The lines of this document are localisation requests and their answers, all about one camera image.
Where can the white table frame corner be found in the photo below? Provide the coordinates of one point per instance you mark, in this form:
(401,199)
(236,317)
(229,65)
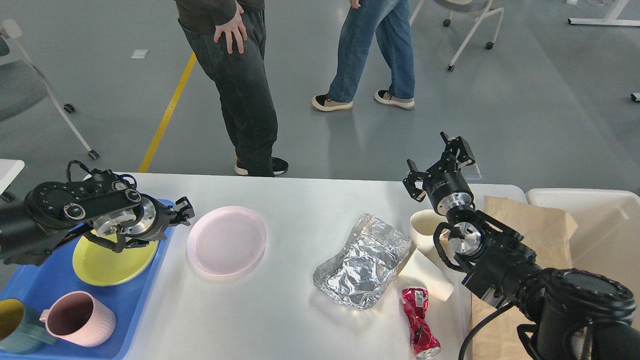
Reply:
(610,19)

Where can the grey chair left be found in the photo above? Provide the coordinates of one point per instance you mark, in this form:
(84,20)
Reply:
(23,85)

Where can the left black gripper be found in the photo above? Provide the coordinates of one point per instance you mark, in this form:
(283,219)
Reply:
(141,225)

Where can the pink mug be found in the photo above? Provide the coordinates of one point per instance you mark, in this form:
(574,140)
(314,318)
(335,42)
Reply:
(79,318)

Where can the white plastic bin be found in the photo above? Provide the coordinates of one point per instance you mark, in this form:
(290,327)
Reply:
(607,239)

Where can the white side table left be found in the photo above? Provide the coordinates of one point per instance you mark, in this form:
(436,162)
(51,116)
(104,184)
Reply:
(9,169)

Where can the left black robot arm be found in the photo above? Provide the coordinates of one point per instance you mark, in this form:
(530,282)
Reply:
(106,208)

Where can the lying white paper cup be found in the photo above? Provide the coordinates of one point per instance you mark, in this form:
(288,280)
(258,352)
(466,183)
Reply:
(420,271)

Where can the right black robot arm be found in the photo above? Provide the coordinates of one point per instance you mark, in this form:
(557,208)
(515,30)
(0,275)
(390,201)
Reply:
(573,314)

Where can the blue plastic tray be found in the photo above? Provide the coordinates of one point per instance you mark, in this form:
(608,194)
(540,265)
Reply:
(40,286)

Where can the crushed red can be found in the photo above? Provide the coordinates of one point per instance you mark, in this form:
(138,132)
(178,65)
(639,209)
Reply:
(415,301)

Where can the pink plate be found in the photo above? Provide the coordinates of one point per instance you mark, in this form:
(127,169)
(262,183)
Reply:
(226,241)

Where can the upright white paper cup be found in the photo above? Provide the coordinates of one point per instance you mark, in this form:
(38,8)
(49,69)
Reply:
(422,229)

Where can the green mug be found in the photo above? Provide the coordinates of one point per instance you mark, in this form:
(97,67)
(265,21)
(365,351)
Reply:
(21,330)

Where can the brown paper bag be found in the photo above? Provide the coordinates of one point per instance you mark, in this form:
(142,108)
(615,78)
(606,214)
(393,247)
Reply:
(546,231)

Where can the white paper on floor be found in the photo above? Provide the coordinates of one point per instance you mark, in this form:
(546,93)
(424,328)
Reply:
(139,53)

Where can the crumpled aluminium foil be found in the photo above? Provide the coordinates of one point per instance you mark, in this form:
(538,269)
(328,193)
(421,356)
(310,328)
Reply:
(369,261)

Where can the yellow plate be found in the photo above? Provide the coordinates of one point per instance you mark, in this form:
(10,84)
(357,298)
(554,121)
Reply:
(99,266)

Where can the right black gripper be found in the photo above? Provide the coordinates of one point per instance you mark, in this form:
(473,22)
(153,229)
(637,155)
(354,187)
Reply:
(446,189)

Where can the person in dark clothes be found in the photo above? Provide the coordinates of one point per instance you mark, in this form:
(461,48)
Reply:
(228,38)

